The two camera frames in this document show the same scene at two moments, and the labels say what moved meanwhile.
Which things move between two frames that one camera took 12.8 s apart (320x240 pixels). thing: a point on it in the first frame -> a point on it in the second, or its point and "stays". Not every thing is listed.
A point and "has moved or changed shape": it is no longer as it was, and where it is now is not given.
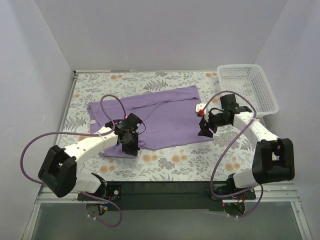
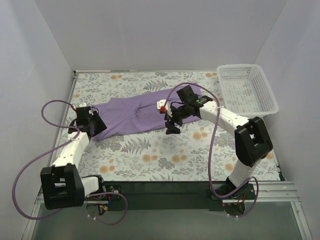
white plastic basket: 248,80 stays
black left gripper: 131,144 -> 94,126
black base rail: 168,195 stays
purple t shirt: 170,117 has moved or changed shape
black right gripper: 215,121 -> 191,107
